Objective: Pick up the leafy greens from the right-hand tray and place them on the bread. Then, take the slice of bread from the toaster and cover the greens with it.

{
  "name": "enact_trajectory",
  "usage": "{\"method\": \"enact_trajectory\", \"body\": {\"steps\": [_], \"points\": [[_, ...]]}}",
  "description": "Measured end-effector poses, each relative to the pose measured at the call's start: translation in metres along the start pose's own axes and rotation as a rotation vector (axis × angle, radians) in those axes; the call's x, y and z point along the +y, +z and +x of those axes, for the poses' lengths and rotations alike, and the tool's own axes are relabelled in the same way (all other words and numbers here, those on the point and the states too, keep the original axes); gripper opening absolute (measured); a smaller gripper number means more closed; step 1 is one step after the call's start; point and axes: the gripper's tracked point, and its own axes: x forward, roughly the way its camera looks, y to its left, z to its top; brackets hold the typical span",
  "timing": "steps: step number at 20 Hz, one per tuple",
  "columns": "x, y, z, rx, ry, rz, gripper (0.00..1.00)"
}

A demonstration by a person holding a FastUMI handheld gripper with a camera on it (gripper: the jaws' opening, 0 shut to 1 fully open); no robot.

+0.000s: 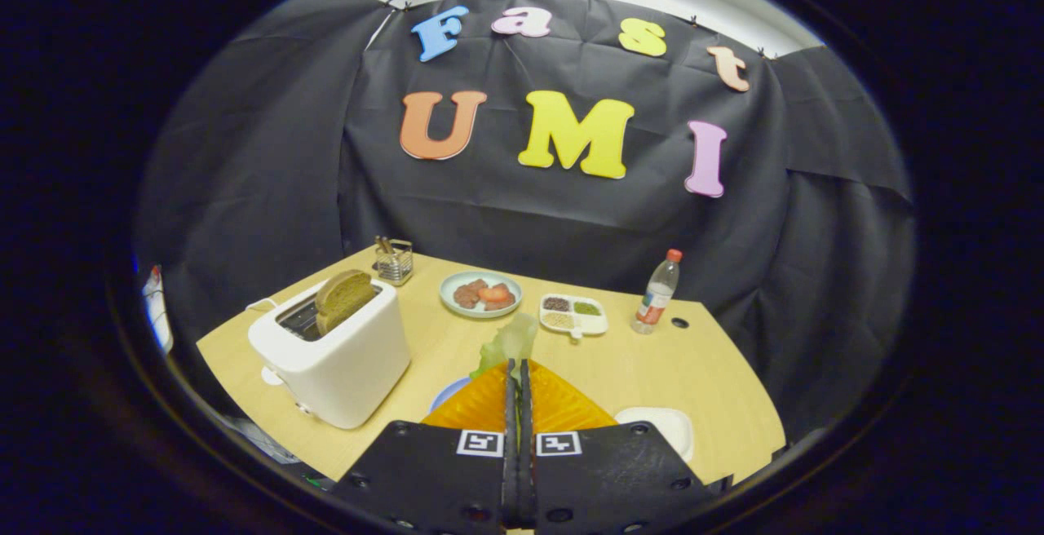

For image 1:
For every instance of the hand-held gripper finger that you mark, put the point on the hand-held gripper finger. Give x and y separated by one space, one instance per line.
511 437
526 437

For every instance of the green lettuce leaf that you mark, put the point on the green lettuce leaf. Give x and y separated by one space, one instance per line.
510 343

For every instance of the brown bread slice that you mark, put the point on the brown bread slice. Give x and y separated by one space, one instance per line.
342 294

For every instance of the blue round plate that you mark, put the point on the blue round plate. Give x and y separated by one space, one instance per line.
444 395

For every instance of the brown meat patty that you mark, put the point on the brown meat patty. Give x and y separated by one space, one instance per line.
502 306
466 296

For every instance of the white divided seasoning dish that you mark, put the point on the white divided seasoning dish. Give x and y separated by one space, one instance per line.
599 324

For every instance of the small white square plate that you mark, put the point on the small white square plate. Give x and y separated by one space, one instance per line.
665 425

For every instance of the red tomato slice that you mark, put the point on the red tomato slice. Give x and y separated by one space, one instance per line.
497 294

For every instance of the pale green round plate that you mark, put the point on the pale green round plate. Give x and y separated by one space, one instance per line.
448 294

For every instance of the white toaster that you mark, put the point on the white toaster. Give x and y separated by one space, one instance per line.
351 372

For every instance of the clear bottle red cap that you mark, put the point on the clear bottle red cap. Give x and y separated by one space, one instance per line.
656 294

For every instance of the metal utensil holder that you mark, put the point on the metal utensil holder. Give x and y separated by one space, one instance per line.
397 267

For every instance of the black backdrop cloth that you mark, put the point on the black backdrop cloth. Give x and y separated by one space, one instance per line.
530 225

